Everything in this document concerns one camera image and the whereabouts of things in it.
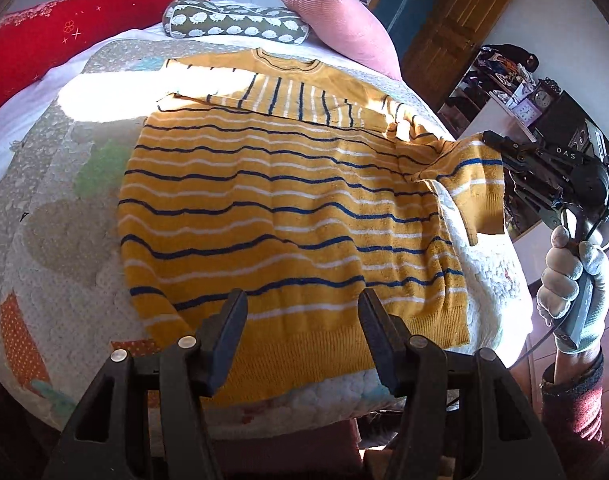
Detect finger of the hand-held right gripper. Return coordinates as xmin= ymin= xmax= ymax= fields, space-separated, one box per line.
xmin=502 ymin=160 xmax=565 ymax=211
xmin=482 ymin=131 xmax=540 ymax=161

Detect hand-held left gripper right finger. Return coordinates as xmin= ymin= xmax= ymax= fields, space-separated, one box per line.
xmin=357 ymin=287 xmax=568 ymax=480

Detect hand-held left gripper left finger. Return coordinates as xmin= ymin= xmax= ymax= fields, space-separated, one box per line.
xmin=42 ymin=288 xmax=248 ymax=480

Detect yellow striped sweater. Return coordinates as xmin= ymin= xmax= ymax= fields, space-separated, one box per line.
xmin=117 ymin=47 xmax=506 ymax=406

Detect person's right forearm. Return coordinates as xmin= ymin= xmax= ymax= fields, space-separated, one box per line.
xmin=539 ymin=347 xmax=608 ymax=461

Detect person's right hand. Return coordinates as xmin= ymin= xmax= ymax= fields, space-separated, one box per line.
xmin=537 ymin=225 xmax=609 ymax=353

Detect black television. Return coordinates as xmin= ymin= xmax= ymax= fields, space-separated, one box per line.
xmin=535 ymin=102 xmax=593 ymax=158

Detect dark ornate table clock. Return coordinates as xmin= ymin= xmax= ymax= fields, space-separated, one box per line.
xmin=532 ymin=77 xmax=561 ymax=111

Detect cluttered shelf unit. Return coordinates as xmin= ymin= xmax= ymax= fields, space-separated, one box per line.
xmin=439 ymin=44 xmax=540 ymax=136

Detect brown wooden door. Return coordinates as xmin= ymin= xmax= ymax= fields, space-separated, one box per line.
xmin=399 ymin=0 xmax=518 ymax=96

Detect heart patterned quilt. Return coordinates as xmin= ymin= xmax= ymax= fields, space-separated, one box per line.
xmin=0 ymin=35 xmax=535 ymax=441

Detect pink ribbed pillow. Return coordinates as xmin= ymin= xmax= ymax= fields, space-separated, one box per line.
xmin=271 ymin=0 xmax=403 ymax=81

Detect olive patterned bolster pillow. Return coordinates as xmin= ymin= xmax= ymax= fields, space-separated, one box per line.
xmin=163 ymin=0 xmax=310 ymax=43

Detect red long pillow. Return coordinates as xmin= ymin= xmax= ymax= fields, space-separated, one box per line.
xmin=0 ymin=0 xmax=212 ymax=121

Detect black cable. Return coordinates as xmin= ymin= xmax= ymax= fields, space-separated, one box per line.
xmin=515 ymin=320 xmax=565 ymax=376

